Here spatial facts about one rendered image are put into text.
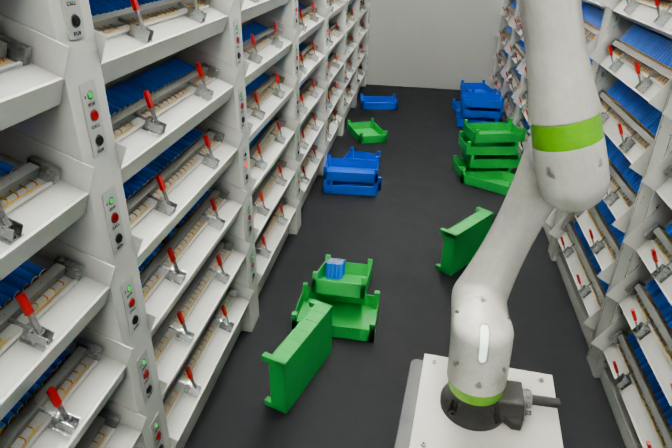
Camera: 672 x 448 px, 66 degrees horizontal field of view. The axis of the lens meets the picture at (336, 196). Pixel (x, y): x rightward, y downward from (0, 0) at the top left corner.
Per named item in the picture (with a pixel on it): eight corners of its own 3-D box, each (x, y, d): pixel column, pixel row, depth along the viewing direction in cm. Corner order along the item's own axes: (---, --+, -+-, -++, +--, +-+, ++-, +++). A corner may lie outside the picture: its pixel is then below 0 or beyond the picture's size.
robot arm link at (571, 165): (536, 199, 104) (603, 188, 100) (546, 228, 93) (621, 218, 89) (523, 113, 98) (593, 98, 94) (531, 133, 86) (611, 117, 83)
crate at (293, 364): (331, 351, 180) (311, 344, 183) (332, 305, 171) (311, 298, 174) (286, 414, 156) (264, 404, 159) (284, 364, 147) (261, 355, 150)
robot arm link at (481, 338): (502, 361, 125) (512, 295, 117) (507, 412, 111) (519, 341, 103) (447, 354, 127) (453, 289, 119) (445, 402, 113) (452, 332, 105)
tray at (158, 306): (238, 215, 167) (247, 191, 162) (145, 346, 113) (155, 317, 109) (181, 188, 166) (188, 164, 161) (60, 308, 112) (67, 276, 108)
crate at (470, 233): (487, 250, 240) (472, 243, 245) (494, 212, 231) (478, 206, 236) (450, 276, 221) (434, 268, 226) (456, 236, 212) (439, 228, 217)
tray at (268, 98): (290, 97, 220) (302, 68, 213) (244, 149, 166) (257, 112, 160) (246, 77, 219) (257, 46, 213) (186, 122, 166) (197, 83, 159)
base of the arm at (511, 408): (552, 393, 123) (556, 373, 121) (563, 445, 110) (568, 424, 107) (440, 377, 128) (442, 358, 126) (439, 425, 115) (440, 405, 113)
